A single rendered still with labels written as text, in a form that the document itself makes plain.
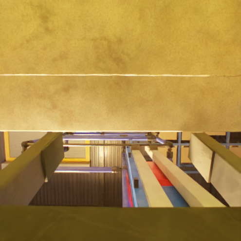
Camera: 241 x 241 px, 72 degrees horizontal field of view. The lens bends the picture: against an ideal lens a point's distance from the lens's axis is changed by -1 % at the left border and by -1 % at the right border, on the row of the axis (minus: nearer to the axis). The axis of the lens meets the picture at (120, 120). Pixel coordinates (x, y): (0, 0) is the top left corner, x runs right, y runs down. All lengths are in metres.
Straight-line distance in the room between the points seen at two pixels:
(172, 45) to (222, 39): 0.07
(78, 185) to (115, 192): 2.53
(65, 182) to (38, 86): 12.19
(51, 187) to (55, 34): 12.74
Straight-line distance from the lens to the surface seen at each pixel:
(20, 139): 12.62
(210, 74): 0.28
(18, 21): 0.29
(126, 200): 0.59
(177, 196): 0.51
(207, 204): 0.38
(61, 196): 12.95
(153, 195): 0.39
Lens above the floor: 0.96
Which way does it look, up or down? 6 degrees up
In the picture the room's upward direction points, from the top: 180 degrees counter-clockwise
